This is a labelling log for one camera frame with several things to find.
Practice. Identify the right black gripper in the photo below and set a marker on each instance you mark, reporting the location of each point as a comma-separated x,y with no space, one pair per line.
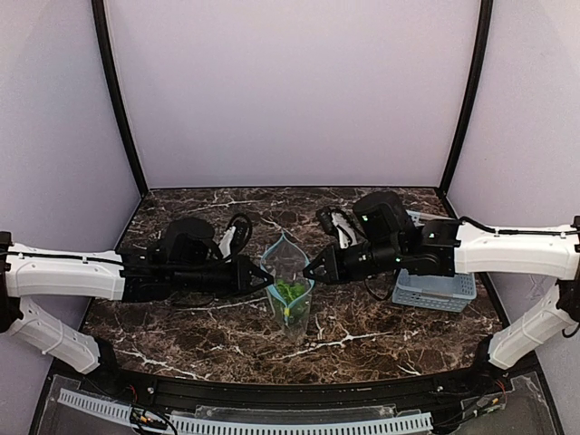
335,265

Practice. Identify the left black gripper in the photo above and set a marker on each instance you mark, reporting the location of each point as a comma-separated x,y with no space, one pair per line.
240,275

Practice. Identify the green grapes bunch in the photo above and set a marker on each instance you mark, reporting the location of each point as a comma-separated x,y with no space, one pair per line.
289,291

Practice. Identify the clear zip top bag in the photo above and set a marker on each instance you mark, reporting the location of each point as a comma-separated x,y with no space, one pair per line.
285,260

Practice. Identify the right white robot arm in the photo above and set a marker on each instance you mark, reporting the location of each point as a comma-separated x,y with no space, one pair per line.
449,247

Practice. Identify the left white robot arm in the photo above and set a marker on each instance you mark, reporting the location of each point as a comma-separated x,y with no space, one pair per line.
186,258

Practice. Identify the light blue plastic basket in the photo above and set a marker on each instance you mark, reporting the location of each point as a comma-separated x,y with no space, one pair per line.
443,293

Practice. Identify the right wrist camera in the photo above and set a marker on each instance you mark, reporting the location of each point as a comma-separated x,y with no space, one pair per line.
338,224

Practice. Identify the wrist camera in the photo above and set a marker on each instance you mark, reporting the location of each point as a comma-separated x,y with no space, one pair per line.
338,224
236,237

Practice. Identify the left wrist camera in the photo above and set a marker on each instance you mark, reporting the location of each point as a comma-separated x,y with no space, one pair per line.
236,237

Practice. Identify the black front rail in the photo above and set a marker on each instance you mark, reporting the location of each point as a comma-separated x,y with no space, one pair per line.
437,391

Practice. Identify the grey slotted cable duct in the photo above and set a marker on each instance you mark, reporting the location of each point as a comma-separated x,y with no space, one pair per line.
215,420

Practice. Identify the right black frame post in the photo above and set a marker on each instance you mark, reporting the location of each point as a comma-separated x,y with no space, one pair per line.
469,97

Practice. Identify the black frame post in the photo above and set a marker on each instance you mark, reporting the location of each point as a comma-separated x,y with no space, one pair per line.
114,90
469,97

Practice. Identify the left black frame post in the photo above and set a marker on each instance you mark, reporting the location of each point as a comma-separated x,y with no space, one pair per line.
114,90

